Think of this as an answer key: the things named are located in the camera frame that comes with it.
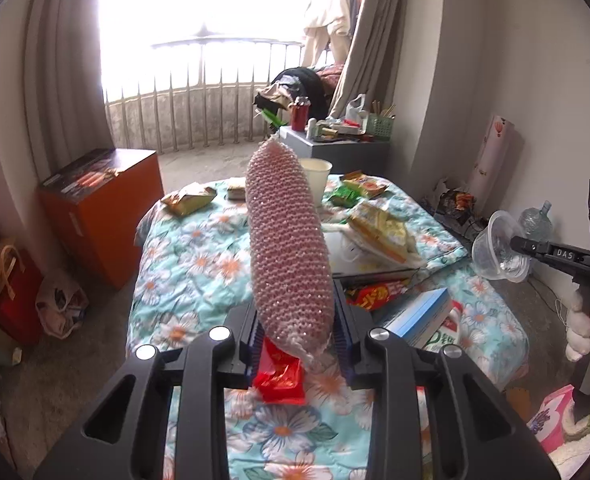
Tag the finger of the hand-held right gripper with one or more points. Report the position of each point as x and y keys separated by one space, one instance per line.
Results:
x=530 y=250

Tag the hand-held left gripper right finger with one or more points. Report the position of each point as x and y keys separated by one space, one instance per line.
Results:
x=345 y=350

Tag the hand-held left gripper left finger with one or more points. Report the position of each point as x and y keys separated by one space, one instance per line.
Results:
x=247 y=355

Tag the clear plastic cup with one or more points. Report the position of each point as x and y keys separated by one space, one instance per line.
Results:
x=495 y=252

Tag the red yellow-print snack packet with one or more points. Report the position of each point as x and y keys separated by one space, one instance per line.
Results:
x=375 y=296

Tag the pink foam net sleeve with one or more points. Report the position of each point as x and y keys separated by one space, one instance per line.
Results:
x=285 y=240

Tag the person's right hand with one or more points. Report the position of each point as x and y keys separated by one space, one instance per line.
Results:
x=575 y=330

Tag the clear water jug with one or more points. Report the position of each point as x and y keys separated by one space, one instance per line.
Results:
x=537 y=222

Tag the shiny red snack packet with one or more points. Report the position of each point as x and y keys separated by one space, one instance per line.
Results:
x=280 y=380

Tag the blue and white box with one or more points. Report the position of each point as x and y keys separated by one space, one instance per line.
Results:
x=415 y=317

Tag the crumpled snack wrappers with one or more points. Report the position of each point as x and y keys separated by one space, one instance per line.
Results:
x=455 y=200

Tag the white plastic bag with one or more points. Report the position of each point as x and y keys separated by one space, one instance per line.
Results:
x=347 y=255

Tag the floral blue blanket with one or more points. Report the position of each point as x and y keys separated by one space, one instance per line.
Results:
x=200 y=270

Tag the white pink-print board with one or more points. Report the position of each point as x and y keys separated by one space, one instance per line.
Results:
x=492 y=155

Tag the white green-print packet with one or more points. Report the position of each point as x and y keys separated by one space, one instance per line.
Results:
x=447 y=335

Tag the large yellow snack packet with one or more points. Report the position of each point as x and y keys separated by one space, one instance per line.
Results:
x=382 y=232

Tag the small green snack packet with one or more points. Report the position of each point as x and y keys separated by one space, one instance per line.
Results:
x=346 y=196

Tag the golden snack packet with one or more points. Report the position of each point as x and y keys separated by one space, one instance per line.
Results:
x=187 y=200

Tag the orange snack packet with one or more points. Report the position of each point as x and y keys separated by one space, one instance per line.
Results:
x=367 y=185

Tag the white paper cup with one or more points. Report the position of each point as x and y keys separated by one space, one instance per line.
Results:
x=316 y=180

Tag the crumpled plastic bag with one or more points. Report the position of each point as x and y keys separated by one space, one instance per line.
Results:
x=60 y=305

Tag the green plastic basket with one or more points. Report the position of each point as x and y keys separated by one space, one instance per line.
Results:
x=379 y=127

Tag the grey cabinet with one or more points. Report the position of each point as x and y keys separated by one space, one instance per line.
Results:
x=335 y=152

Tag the orange cardboard box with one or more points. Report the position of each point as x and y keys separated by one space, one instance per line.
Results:
x=110 y=210

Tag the red gift bag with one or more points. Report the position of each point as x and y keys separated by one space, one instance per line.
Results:
x=17 y=300

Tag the red flask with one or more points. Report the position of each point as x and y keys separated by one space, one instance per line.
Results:
x=300 y=115

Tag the metal balcony railing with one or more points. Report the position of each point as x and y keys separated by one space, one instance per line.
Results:
x=200 y=105

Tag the grey right curtain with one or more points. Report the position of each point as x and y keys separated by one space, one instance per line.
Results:
x=370 y=40

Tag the grey curtain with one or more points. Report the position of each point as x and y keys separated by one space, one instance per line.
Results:
x=370 y=40
x=50 y=75

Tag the dark clothes pile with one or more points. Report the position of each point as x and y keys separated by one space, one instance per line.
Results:
x=300 y=85

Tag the hanging cream clothes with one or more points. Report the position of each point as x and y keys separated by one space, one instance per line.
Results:
x=327 y=15

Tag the grey left curtain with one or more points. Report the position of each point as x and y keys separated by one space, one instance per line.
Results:
x=50 y=75

